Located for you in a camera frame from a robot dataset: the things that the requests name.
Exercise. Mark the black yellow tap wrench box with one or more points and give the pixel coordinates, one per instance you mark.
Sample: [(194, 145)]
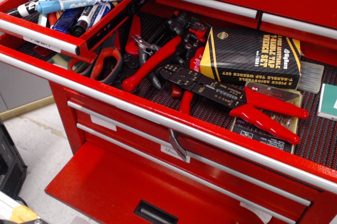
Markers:
[(238, 56)]

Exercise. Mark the teal white box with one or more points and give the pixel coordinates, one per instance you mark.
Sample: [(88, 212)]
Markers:
[(327, 103)]

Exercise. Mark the long red handled pliers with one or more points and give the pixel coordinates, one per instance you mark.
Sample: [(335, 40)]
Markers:
[(151, 63)]

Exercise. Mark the red handled wire crimper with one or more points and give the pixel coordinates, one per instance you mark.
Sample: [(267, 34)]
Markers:
[(237, 100)]

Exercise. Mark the black capped dry-erase marker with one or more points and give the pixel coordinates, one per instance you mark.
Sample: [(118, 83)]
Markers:
[(84, 20)]

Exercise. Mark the open red bottom drawer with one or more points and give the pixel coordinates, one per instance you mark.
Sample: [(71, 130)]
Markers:
[(109, 184)]

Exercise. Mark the light blue Expo marker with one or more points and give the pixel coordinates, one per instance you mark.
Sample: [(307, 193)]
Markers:
[(46, 7)]

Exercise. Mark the black plastic crate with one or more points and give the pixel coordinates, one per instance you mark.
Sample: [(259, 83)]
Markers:
[(13, 168)]

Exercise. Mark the clear plastic bit case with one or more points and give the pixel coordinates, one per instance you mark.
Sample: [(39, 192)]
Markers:
[(311, 77)]

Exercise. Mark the red grey handled scissors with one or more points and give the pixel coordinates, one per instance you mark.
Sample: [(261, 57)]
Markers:
[(105, 67)]

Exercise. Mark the silver hook on handle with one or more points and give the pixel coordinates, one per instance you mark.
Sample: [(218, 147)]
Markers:
[(174, 141)]

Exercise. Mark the blue rectangular eraser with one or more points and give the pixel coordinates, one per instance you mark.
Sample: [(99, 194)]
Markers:
[(67, 20)]

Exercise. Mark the large red tool drawer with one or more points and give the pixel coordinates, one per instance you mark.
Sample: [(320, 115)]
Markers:
[(184, 97)]

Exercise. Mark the drill bit index case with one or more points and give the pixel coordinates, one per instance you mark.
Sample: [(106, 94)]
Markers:
[(270, 115)]

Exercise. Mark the small red marker drawer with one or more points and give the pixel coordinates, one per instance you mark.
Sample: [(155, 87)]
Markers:
[(36, 30)]

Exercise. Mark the red tool chest cabinet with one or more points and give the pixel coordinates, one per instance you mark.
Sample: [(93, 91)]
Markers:
[(313, 23)]

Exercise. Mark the small red wire stripper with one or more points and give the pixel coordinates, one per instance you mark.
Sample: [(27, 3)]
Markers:
[(131, 47)]

